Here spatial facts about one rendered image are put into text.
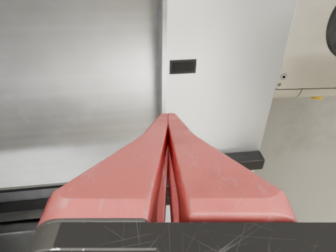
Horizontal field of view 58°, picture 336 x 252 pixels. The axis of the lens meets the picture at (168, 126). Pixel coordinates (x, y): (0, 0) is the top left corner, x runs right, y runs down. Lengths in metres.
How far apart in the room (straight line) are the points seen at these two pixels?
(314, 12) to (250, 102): 0.75
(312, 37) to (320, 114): 0.70
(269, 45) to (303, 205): 1.97
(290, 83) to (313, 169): 0.95
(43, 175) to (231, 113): 0.25
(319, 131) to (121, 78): 1.58
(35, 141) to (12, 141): 0.03
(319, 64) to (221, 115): 0.85
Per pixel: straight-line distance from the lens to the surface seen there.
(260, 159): 0.43
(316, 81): 1.24
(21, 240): 0.54
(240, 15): 0.34
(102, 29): 0.32
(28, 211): 0.46
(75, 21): 0.32
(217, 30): 0.33
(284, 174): 1.97
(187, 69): 0.34
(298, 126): 1.75
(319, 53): 1.19
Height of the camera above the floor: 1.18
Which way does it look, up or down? 53 degrees down
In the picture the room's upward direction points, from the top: 166 degrees clockwise
